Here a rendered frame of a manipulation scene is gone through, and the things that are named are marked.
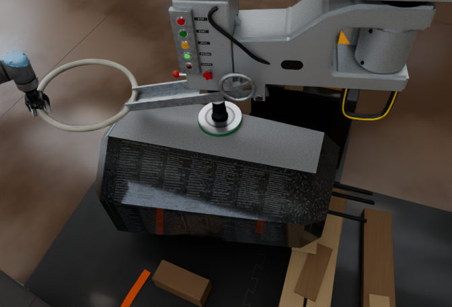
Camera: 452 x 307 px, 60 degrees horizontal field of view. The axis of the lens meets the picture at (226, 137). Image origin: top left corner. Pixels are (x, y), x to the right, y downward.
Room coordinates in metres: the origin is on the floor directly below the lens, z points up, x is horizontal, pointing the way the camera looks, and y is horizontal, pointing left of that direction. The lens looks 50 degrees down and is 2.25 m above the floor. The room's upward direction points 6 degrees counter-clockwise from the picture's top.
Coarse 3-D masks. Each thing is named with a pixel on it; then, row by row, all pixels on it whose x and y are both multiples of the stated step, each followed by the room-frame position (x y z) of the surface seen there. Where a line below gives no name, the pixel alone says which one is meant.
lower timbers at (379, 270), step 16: (336, 192) 1.24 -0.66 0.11; (336, 208) 1.13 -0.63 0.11; (368, 224) 1.01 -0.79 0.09; (384, 224) 1.00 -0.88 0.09; (368, 240) 0.92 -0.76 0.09; (384, 240) 0.91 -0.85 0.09; (368, 256) 0.83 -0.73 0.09; (384, 256) 0.82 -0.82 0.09; (368, 272) 0.74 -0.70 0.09; (384, 272) 0.73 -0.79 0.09; (368, 288) 0.65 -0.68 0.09; (384, 288) 0.64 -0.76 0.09; (304, 304) 0.60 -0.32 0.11; (368, 304) 0.57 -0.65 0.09
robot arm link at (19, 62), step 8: (8, 56) 1.35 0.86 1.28; (16, 56) 1.35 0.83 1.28; (24, 56) 1.35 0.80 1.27; (8, 64) 1.30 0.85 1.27; (16, 64) 1.31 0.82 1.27; (24, 64) 1.33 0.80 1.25; (8, 72) 1.29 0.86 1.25; (16, 72) 1.30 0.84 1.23; (24, 72) 1.32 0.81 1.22; (32, 72) 1.35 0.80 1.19; (16, 80) 1.31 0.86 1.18; (24, 80) 1.31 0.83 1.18; (32, 80) 1.33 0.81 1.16
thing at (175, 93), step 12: (156, 84) 1.42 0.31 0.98; (168, 84) 1.40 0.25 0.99; (180, 84) 1.39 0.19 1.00; (144, 96) 1.41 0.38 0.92; (156, 96) 1.39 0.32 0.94; (168, 96) 1.36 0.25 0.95; (180, 96) 1.29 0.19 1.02; (192, 96) 1.27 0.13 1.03; (204, 96) 1.25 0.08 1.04; (216, 96) 1.24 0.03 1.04; (240, 96) 1.22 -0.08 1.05; (132, 108) 1.33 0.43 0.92; (144, 108) 1.32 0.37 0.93
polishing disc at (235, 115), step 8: (208, 104) 1.39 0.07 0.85; (232, 104) 1.37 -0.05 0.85; (200, 112) 1.34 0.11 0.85; (208, 112) 1.33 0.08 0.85; (232, 112) 1.32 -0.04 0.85; (240, 112) 1.31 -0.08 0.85; (200, 120) 1.29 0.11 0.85; (208, 120) 1.28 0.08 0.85; (232, 120) 1.27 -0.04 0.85; (240, 120) 1.26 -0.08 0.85; (208, 128) 1.23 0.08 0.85; (216, 128) 1.23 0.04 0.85; (224, 128) 1.22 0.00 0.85; (232, 128) 1.22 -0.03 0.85
